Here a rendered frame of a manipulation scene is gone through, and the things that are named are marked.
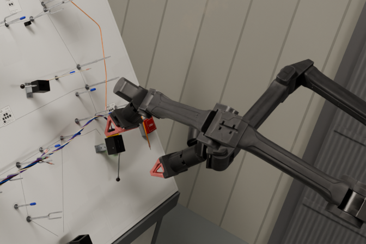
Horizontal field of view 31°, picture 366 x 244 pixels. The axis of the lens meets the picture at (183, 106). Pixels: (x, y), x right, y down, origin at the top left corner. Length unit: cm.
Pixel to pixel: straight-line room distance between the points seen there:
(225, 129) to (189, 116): 18
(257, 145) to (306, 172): 14
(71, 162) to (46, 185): 13
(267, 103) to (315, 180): 50
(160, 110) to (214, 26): 152
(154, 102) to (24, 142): 40
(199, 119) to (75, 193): 58
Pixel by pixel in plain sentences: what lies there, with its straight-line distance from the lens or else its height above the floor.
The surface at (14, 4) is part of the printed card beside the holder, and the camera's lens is 210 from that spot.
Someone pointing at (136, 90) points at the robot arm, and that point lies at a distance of 199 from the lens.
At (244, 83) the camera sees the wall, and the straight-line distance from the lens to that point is 335.
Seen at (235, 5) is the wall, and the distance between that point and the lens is 326.
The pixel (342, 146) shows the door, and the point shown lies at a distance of 322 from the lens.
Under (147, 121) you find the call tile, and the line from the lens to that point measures 235.
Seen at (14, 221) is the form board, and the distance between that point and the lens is 195.
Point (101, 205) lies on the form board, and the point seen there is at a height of 97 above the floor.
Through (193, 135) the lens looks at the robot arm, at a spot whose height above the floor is 131.
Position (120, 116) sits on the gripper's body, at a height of 127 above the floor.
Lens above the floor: 235
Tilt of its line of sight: 29 degrees down
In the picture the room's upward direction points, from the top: 16 degrees clockwise
